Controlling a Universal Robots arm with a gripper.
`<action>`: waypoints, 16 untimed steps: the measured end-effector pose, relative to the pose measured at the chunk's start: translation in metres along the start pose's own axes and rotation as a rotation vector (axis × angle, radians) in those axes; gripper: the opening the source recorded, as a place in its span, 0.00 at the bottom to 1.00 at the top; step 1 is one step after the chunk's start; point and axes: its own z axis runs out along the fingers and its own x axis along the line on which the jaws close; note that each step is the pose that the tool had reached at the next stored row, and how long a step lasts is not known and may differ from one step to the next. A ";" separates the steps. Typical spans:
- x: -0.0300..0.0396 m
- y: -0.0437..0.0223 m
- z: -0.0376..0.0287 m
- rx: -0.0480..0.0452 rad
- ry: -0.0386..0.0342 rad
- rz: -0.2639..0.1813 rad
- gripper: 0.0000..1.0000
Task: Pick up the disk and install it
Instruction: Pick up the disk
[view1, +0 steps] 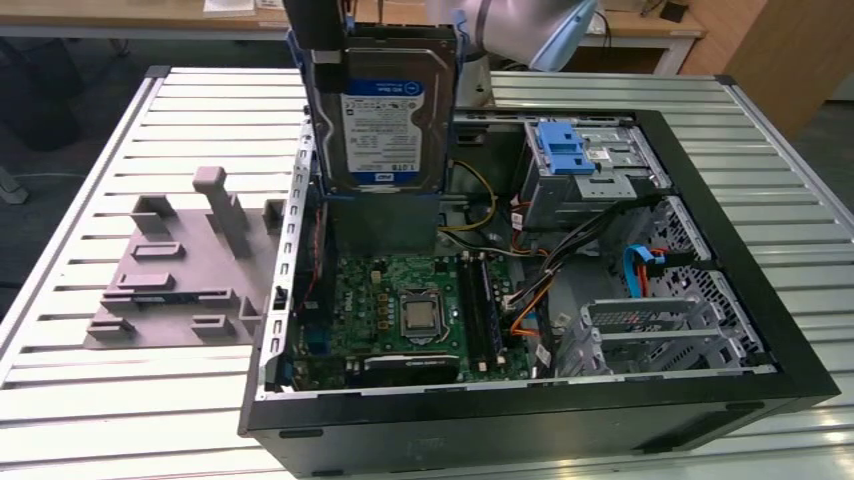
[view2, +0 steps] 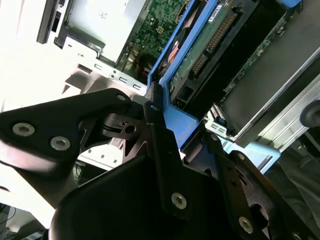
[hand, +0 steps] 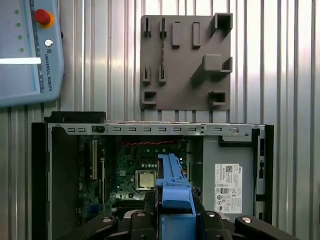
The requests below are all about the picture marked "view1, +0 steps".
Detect silver CPU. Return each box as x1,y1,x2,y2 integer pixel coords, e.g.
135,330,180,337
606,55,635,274
401,298,440,335

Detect black office chair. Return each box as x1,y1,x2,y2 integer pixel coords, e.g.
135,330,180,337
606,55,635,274
0,34,92,151

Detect orange yellow red wires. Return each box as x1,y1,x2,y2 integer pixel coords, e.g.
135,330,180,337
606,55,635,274
507,305,543,346

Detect grey parts rack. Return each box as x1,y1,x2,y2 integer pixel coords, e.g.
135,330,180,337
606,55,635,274
84,166,289,352

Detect black graphics card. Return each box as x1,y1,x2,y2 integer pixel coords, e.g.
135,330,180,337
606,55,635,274
344,351,463,387

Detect white paper box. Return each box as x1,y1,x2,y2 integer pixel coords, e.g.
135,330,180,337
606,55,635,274
203,0,256,19

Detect black open PC case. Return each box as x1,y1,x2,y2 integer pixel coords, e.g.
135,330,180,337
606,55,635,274
237,102,840,479

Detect yellow black power wires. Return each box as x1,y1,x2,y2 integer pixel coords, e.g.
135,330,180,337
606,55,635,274
449,158,500,235

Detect brown wooden cabinet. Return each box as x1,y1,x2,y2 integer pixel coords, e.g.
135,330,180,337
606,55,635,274
679,0,854,144

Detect grey metal leg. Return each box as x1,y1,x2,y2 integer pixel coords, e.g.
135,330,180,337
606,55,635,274
0,164,29,205

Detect RAM stick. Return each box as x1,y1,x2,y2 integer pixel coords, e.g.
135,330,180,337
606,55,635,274
132,293,201,305

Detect green motherboard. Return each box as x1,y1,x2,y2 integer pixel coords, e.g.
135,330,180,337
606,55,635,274
289,252,536,392

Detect blue plastic drive latch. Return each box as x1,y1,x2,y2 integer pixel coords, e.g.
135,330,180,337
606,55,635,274
535,121,603,177

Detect blue flat data wire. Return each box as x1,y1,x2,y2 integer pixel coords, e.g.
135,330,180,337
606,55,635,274
619,243,670,300

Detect wooden desk white frame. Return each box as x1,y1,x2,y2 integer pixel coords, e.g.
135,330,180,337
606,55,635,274
0,0,708,76

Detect silver disk bay cage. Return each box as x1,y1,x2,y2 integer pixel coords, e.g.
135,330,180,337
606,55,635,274
576,297,766,377

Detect metal CPU socket cover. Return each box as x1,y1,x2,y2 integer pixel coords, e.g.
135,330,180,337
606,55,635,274
396,286,448,347

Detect silver optical drive cage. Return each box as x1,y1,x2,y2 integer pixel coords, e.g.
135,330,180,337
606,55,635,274
518,118,674,235

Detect orange data wire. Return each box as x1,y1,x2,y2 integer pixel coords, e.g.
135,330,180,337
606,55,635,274
635,247,670,299

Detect hard disk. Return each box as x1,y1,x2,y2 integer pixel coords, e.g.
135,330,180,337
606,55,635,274
284,8,463,202

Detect grey power supply unit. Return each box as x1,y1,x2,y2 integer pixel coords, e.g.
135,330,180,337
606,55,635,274
325,192,447,257

